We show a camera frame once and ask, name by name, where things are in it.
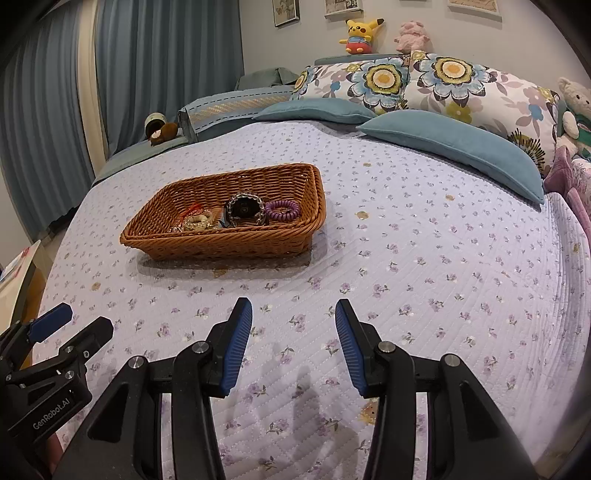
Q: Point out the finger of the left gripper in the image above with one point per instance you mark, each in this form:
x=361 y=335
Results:
x=80 y=348
x=44 y=326

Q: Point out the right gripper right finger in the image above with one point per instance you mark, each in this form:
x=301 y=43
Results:
x=358 y=343

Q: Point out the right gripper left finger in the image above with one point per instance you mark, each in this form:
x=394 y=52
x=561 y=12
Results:
x=228 y=342

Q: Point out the brown wicker basket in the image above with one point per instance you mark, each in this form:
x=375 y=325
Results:
x=257 y=213

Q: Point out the lavender floral bedspread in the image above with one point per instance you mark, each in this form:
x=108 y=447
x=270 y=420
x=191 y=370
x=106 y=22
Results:
x=440 y=259

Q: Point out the brown plush toy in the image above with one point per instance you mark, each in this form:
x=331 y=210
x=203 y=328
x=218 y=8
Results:
x=158 y=130

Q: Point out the folded teal blanket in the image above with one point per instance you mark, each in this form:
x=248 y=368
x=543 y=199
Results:
x=212 y=116

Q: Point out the blue curtain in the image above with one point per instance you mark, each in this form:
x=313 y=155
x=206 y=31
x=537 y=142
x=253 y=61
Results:
x=79 y=78

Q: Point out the right teal pillow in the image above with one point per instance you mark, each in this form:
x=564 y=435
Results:
x=462 y=143

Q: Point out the teal pillow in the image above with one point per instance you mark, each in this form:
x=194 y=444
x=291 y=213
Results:
x=462 y=143
x=333 y=110

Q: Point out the left teal pillow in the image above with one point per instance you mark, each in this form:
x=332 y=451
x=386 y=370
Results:
x=333 y=110

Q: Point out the left floral pillow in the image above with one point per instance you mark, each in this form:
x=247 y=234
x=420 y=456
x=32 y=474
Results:
x=377 y=84

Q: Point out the floral pillow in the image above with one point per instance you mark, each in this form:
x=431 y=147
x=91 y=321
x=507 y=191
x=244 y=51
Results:
x=513 y=108
x=377 y=84

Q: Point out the right floral pillow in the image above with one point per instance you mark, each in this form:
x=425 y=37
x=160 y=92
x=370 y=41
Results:
x=513 y=108

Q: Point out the white teddy bear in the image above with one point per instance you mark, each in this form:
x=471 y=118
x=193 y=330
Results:
x=574 y=118

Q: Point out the Pikachu plush toy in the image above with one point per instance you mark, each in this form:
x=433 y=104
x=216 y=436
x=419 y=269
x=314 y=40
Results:
x=361 y=36

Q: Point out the pink plush toy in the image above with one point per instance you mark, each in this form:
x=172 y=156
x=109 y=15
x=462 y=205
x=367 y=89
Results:
x=412 y=36

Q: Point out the grid collage picture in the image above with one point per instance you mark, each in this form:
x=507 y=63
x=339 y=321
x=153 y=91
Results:
x=335 y=8

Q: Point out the butterfly picture frame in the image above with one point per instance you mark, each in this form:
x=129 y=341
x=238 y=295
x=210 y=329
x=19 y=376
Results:
x=485 y=7

